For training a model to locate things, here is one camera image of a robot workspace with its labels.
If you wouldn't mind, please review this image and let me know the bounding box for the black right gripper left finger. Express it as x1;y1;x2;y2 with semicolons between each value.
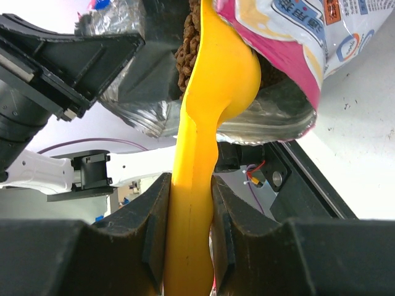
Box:
1;173;171;295

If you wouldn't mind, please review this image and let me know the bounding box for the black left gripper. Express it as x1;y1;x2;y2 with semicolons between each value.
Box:
1;14;144;182

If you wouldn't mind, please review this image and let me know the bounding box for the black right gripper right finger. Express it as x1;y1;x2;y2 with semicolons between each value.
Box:
212;176;394;295

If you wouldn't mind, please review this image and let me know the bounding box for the yellow plastic scoop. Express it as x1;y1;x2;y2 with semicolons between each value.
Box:
164;1;261;295

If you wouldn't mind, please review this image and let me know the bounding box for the pet food bag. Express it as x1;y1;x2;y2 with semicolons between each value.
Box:
75;1;394;145

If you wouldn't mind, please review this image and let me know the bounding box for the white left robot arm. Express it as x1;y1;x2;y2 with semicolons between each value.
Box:
1;14;175;201

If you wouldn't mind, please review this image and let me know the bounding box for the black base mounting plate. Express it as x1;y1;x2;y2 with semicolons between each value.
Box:
214;140;359;221

